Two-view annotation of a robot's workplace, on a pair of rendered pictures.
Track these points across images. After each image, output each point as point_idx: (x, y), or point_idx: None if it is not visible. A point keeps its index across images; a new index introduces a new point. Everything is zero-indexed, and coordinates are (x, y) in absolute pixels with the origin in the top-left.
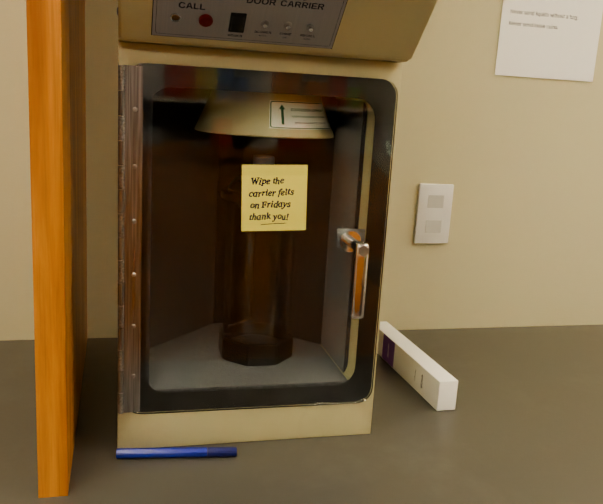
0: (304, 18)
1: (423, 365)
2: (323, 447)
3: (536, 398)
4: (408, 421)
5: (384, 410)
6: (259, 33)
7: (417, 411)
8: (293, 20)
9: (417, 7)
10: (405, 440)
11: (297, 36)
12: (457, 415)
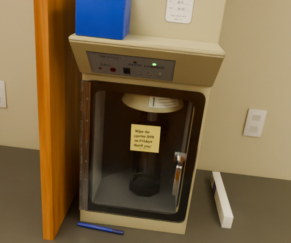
0: (156, 71)
1: (221, 204)
2: (160, 237)
3: (275, 229)
4: (205, 231)
5: (197, 222)
6: (137, 74)
7: (212, 225)
8: (151, 71)
9: (210, 70)
10: (198, 241)
11: (155, 76)
12: (229, 232)
